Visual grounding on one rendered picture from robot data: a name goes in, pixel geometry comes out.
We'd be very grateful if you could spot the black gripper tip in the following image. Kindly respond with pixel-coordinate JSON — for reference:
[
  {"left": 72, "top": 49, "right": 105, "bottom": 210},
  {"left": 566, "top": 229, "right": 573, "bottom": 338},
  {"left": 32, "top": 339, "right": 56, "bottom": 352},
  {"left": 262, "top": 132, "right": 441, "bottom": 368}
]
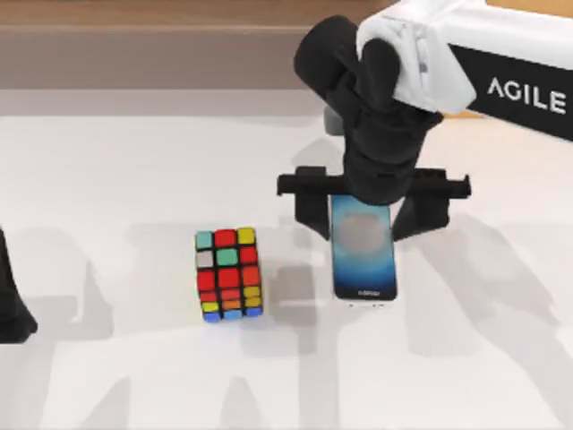
[{"left": 0, "top": 228, "right": 38, "bottom": 346}]

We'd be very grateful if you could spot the black smartphone with blue screen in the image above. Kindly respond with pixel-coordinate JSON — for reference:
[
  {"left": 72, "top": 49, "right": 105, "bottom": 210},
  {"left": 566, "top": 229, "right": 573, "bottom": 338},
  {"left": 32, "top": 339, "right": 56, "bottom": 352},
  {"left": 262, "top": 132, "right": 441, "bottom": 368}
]
[{"left": 329, "top": 193, "right": 398, "bottom": 310}]

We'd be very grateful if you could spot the multicoloured puzzle cube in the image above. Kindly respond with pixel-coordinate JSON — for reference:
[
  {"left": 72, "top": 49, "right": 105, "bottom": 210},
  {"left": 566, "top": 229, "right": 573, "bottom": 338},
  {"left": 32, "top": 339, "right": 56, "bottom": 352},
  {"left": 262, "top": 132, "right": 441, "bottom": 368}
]
[{"left": 193, "top": 226, "right": 264, "bottom": 324}]

